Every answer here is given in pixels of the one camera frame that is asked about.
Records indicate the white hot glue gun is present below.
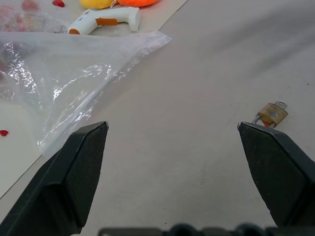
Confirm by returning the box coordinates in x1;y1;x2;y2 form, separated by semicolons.
67;6;141;35

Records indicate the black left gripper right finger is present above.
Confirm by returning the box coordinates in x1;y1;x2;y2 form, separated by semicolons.
237;121;315;228

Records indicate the clear plastic zip bag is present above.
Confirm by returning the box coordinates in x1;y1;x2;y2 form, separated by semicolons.
0;30;173;156

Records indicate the bag of red beads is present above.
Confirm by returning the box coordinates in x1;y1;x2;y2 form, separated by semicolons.
0;0;71;34

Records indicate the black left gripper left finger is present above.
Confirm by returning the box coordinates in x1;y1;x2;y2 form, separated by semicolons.
0;120;109;236

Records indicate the orange plush toy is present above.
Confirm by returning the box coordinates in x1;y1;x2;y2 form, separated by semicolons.
117;0;159;7

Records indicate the brass padlock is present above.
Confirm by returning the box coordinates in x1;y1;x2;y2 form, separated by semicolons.
252;103;289;128

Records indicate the yellow plush toy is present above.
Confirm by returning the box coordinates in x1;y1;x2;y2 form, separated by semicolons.
80;0;114;10

